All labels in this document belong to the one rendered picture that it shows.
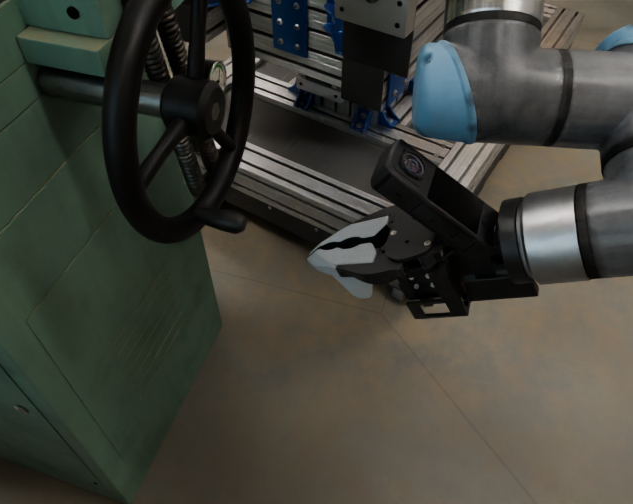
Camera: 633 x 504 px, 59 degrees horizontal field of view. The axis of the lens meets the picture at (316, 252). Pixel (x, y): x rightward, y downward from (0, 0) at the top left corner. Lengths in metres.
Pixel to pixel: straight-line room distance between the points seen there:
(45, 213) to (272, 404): 0.72
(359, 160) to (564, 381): 0.72
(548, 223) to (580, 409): 0.97
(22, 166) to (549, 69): 0.53
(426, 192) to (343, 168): 1.00
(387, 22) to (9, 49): 0.58
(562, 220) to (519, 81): 0.11
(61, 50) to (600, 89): 0.49
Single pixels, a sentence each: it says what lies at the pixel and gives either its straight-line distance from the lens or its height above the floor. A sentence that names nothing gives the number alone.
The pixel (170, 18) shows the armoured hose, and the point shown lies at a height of 0.86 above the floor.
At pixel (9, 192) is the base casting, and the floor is 0.74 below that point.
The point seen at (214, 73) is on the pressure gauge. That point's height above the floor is 0.68.
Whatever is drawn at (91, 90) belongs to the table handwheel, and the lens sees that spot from 0.66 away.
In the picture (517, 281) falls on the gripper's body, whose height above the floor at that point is 0.79.
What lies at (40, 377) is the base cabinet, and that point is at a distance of 0.83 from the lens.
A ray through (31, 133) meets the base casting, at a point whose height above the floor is 0.77.
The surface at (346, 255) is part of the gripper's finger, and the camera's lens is 0.53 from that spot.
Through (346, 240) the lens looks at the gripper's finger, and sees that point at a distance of 0.55.
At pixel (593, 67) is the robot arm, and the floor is 0.93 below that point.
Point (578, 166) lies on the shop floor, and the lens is 1.95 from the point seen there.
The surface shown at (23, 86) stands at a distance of 0.68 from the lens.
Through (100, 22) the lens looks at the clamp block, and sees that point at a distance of 0.62.
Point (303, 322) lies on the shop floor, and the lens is 1.38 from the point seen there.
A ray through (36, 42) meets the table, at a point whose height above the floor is 0.87.
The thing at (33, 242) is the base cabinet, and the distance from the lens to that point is 0.73.
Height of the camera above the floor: 1.15
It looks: 49 degrees down
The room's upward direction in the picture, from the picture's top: straight up
